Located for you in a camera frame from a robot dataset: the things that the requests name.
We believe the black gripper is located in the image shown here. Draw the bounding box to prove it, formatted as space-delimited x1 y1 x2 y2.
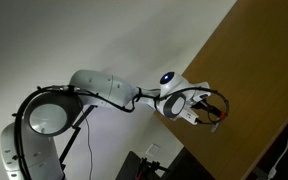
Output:
193 99 226 123

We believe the black panel object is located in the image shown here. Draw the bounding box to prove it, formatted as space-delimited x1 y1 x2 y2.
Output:
115 150 142 180

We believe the white wall outlet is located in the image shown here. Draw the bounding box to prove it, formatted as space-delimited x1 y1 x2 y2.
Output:
145 143 161 157

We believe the white power cable with plug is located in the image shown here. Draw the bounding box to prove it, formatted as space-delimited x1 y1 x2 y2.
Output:
267 108 288 178

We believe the black clamp with red handle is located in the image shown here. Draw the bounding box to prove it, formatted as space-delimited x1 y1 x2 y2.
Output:
136 157 170 180

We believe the thin black hanging cable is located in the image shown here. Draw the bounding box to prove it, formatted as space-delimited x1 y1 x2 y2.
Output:
83 118 94 180

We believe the black articulated camera stand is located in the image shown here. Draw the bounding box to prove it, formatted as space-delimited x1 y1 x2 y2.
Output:
57 104 99 173

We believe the black arm cable harness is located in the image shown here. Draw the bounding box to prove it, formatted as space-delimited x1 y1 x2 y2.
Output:
12 84 231 180

